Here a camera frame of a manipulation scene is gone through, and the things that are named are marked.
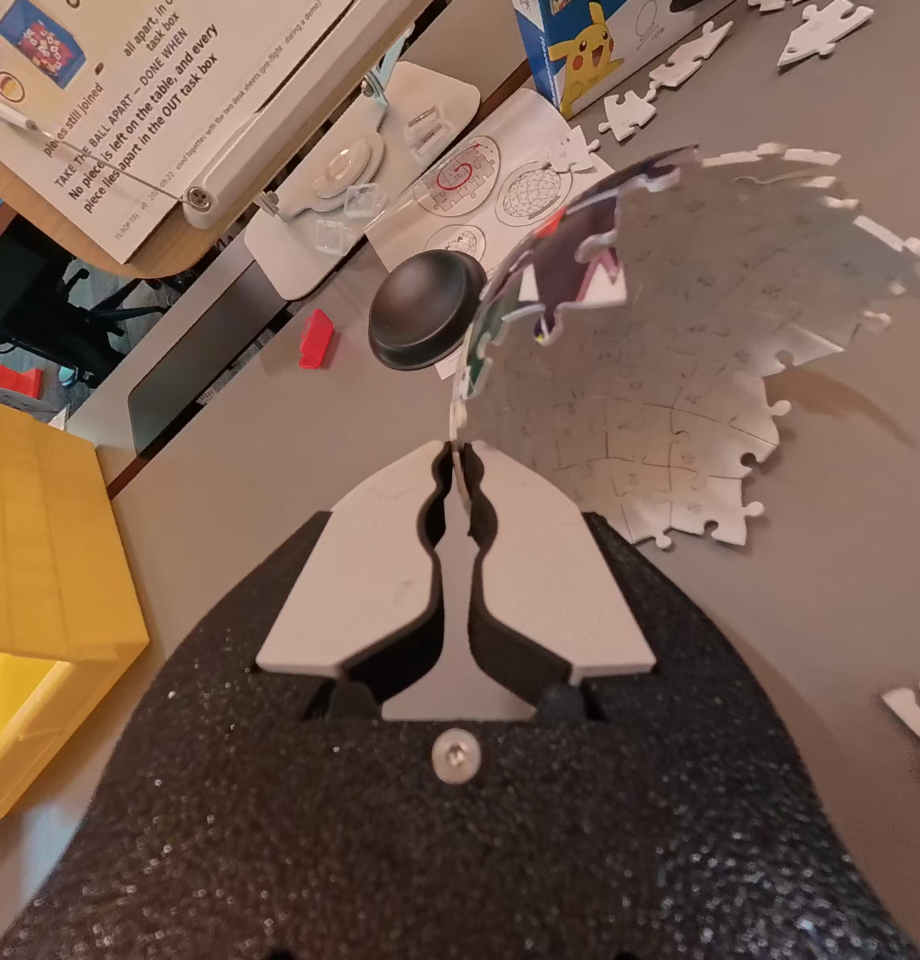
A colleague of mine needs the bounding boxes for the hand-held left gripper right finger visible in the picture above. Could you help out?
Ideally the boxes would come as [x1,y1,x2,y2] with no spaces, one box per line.
[463,440,657,706]

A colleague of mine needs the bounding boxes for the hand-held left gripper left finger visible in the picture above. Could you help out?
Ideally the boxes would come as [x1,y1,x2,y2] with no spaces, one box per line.
[256,440,455,702]

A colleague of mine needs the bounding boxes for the partly built puzzle ball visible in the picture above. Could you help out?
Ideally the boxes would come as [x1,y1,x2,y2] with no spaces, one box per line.
[448,142,920,556]

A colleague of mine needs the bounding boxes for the puzzle pieces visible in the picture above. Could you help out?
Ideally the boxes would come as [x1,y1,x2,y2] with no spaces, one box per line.
[598,0,877,144]

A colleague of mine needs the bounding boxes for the black round ball stand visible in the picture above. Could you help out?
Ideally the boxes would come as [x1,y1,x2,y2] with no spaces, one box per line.
[367,251,489,372]

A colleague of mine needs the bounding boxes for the blue puzzle box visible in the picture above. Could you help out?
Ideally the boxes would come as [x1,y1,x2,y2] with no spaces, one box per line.
[514,0,738,121]

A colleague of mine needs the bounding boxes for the small red plastic block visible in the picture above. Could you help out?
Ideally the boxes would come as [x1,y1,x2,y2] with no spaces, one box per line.
[298,307,337,370]

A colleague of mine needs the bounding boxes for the yellow plastic bin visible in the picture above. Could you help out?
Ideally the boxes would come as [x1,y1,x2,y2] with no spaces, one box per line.
[0,395,151,830]

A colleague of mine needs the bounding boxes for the clear acrylic holder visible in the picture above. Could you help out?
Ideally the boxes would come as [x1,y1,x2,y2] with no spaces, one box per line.
[313,180,389,256]

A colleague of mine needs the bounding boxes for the single white jigsaw piece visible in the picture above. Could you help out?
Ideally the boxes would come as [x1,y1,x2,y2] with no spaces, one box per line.
[882,678,920,785]

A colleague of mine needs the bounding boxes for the instruction sheet on board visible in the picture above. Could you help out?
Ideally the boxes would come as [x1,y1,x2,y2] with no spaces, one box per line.
[0,0,431,280]

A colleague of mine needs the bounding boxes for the folded paper instruction leaflet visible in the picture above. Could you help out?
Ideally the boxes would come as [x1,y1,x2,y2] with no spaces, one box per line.
[364,88,603,279]

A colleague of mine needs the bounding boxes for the white stand base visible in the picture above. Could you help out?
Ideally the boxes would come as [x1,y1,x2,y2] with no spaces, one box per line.
[244,61,482,300]

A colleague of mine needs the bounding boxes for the printed instruction sheet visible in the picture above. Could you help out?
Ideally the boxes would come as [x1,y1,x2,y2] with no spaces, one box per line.
[0,0,371,245]

